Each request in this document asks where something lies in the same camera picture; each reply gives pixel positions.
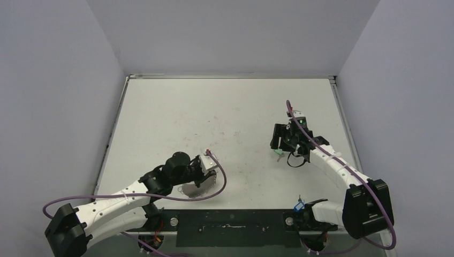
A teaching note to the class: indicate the aluminium rail front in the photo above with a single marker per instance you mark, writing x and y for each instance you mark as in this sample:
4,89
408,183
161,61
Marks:
260,220

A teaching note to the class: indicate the green tagged key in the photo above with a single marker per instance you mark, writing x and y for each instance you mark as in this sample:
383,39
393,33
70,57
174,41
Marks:
280,154

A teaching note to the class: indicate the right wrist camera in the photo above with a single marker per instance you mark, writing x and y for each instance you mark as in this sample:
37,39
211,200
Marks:
295,113

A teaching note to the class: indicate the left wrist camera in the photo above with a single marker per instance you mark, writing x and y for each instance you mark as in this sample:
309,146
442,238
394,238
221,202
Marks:
207,163

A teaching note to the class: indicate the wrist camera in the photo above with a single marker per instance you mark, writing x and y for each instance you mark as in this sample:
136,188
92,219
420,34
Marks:
295,113
207,163

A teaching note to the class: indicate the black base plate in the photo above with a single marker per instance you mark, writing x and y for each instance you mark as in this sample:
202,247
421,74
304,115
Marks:
230,238

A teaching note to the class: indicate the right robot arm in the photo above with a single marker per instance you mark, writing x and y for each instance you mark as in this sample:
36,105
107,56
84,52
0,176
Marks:
366,207

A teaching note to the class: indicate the large metal key ring plate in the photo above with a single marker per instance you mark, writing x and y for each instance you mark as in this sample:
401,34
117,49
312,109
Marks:
192,191

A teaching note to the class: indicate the blue tagged key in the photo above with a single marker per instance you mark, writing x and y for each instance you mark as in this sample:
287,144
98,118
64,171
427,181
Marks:
300,205

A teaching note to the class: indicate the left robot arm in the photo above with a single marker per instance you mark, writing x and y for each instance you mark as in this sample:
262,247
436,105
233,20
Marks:
73,230

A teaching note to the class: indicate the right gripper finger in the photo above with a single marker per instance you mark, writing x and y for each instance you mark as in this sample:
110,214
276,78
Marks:
287,143
277,135

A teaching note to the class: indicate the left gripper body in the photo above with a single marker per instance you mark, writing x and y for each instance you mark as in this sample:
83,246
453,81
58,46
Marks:
193,173

